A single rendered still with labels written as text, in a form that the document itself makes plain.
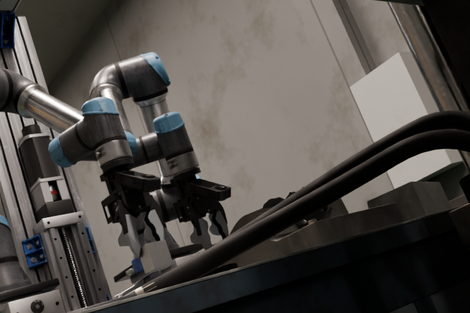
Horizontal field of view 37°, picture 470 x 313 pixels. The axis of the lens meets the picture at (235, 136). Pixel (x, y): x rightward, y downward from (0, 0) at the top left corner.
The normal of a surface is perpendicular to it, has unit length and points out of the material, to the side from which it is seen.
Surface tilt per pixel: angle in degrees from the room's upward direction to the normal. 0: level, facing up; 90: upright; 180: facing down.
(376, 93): 90
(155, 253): 90
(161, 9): 90
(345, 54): 90
